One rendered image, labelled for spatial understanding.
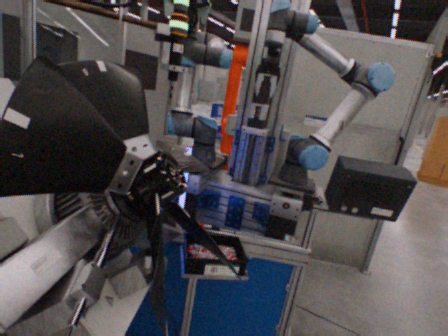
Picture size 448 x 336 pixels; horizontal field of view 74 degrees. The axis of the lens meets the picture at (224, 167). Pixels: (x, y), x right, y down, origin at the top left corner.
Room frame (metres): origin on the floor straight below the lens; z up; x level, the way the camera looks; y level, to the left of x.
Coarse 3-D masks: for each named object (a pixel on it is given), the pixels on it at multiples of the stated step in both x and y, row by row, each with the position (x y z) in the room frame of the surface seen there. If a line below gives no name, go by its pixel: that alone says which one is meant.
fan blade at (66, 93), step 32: (32, 64) 0.46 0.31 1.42; (32, 96) 0.44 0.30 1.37; (64, 96) 0.49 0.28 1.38; (0, 128) 0.39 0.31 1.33; (32, 128) 0.43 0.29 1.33; (64, 128) 0.47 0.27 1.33; (96, 128) 0.53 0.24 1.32; (0, 160) 0.38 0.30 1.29; (32, 160) 0.42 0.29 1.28; (64, 160) 0.47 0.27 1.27; (96, 160) 0.52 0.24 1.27; (0, 192) 0.37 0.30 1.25; (32, 192) 0.42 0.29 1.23; (64, 192) 0.47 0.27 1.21
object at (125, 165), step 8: (128, 152) 0.60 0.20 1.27; (128, 160) 0.60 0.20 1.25; (136, 160) 0.62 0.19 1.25; (120, 168) 0.59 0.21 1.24; (128, 168) 0.60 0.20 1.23; (136, 168) 0.62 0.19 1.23; (120, 176) 0.59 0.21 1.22; (112, 184) 0.57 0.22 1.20; (128, 184) 0.61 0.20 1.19; (120, 192) 0.59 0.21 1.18
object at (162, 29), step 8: (160, 24) 0.73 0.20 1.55; (160, 32) 0.73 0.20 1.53; (168, 32) 0.74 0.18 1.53; (160, 40) 0.73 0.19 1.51; (168, 40) 0.74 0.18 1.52; (160, 48) 0.75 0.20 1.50; (168, 48) 0.74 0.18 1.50; (160, 56) 0.75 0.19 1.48; (168, 56) 0.74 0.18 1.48; (160, 64) 0.75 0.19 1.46; (168, 64) 0.74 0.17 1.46; (184, 72) 0.75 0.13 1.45
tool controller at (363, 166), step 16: (352, 160) 1.10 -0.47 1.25; (336, 176) 1.08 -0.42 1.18; (352, 176) 1.03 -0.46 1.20; (368, 176) 1.02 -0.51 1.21; (384, 176) 1.02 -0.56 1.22; (400, 176) 1.03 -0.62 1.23; (336, 192) 1.05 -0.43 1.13; (352, 192) 1.04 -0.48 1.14; (368, 192) 1.03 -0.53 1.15; (384, 192) 1.03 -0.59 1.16; (400, 192) 1.02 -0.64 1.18; (336, 208) 1.06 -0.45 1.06; (352, 208) 1.04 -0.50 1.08; (368, 208) 1.05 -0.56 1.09; (384, 208) 1.05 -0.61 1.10; (400, 208) 1.04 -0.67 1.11
